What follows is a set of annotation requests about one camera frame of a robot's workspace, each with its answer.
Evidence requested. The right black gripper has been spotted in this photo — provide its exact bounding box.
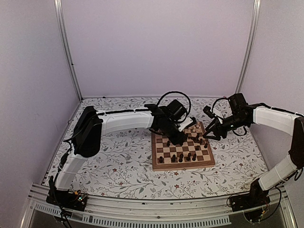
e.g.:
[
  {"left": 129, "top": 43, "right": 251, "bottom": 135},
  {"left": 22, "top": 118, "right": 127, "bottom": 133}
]
[{"left": 203, "top": 114, "right": 248, "bottom": 141}]

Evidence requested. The wooden chess board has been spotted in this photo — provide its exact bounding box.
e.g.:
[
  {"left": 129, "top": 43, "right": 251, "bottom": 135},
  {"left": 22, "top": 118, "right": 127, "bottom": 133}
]
[{"left": 152, "top": 122, "right": 215, "bottom": 171}]

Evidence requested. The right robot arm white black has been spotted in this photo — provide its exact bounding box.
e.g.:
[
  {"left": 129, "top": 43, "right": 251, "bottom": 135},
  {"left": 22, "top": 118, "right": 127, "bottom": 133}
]
[{"left": 203, "top": 93, "right": 304, "bottom": 207}]

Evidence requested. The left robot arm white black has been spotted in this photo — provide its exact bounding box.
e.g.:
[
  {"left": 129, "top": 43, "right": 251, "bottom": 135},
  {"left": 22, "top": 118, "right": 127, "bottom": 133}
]
[{"left": 49, "top": 100, "right": 196, "bottom": 206}]

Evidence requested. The floral patterned table mat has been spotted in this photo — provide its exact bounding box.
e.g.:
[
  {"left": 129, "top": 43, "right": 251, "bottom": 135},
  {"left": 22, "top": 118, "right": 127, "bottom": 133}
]
[{"left": 46, "top": 96, "right": 270, "bottom": 200}]

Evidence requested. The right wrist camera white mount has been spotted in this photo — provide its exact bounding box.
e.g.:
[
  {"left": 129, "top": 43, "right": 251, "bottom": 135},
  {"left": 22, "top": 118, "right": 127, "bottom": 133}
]
[{"left": 203, "top": 106, "right": 224, "bottom": 124}]

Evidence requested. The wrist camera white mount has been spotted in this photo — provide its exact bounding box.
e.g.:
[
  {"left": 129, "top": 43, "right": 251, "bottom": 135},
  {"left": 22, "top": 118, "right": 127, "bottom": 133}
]
[
  {"left": 203, "top": 106, "right": 224, "bottom": 124},
  {"left": 178, "top": 116, "right": 197, "bottom": 132}
]

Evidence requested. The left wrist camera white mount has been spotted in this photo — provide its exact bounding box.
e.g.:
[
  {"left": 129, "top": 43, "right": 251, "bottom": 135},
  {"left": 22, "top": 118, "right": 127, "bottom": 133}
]
[{"left": 178, "top": 116, "right": 197, "bottom": 132}]

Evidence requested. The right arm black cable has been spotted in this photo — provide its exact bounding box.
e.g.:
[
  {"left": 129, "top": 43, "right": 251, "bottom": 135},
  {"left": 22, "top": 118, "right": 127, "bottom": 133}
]
[{"left": 211, "top": 97, "right": 232, "bottom": 117}]

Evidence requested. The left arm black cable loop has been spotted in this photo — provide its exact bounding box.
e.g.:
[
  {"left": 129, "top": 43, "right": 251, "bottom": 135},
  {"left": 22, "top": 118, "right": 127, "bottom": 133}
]
[{"left": 156, "top": 91, "right": 192, "bottom": 117}]

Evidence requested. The front aluminium rail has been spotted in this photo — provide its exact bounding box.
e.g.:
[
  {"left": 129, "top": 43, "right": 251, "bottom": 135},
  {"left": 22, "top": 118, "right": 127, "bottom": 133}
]
[{"left": 21, "top": 184, "right": 300, "bottom": 228}]

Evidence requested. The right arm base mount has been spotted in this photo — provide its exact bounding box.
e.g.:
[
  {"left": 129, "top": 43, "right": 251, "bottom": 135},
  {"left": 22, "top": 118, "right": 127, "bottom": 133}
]
[{"left": 227, "top": 189, "right": 270, "bottom": 223}]

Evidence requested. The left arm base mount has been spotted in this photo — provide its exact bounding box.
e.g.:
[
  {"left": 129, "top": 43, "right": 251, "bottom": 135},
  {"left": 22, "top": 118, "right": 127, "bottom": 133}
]
[{"left": 46, "top": 186, "right": 87, "bottom": 211}]

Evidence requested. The right aluminium frame post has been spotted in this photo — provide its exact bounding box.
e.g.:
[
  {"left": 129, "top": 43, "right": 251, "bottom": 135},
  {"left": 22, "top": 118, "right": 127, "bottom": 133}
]
[{"left": 235, "top": 0, "right": 261, "bottom": 93}]

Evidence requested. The aluminium frame post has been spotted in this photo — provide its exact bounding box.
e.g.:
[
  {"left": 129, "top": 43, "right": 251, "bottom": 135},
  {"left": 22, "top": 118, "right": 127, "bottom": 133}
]
[
  {"left": 54, "top": 0, "right": 83, "bottom": 101},
  {"left": 235, "top": 0, "right": 261, "bottom": 93}
]

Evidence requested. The left aluminium frame post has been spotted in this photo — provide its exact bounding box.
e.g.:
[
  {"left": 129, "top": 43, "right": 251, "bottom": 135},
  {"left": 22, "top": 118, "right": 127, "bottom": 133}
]
[{"left": 54, "top": 0, "right": 83, "bottom": 101}]

